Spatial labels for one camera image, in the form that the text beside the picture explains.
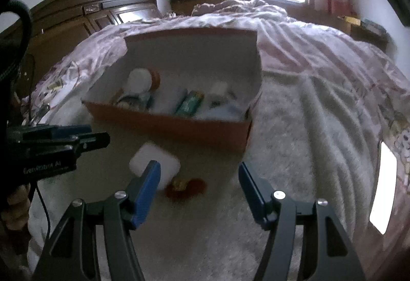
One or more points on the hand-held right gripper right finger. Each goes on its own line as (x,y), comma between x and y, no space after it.
(253,196)

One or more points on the orange cardboard box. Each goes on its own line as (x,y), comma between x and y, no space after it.
(166,130)

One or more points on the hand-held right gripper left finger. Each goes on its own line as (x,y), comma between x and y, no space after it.
(147,194)

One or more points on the white tube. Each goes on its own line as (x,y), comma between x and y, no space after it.
(169,99)

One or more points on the round clear jar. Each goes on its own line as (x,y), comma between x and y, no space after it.
(129,102)

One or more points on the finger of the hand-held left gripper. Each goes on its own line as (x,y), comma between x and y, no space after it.
(94,141)
(72,130)

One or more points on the pink printed blanket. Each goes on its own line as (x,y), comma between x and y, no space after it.
(320,44)

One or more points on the red gold round item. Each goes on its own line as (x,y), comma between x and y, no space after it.
(189,188)

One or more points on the yellow book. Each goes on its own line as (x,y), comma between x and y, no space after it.
(351,21)

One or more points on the blue white packet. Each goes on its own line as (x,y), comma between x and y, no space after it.
(221,113)

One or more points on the dark wooden headboard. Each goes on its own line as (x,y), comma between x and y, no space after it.
(80,18)

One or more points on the white rectangular block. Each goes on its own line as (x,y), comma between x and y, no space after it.
(160,156)

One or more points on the white round lid jar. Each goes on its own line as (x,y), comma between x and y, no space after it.
(141,79)

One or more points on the cream fluffy towel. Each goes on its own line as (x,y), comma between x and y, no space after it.
(288,156)

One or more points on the person's left hand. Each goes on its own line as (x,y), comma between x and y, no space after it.
(14,204)

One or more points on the green tube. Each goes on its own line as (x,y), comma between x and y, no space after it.
(189,103)

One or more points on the metal clip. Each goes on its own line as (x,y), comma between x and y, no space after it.
(40,113)

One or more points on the wooden window ledge cabinet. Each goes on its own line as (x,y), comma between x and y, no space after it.
(365,34)

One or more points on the small white bottle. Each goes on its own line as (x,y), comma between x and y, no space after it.
(218,92)

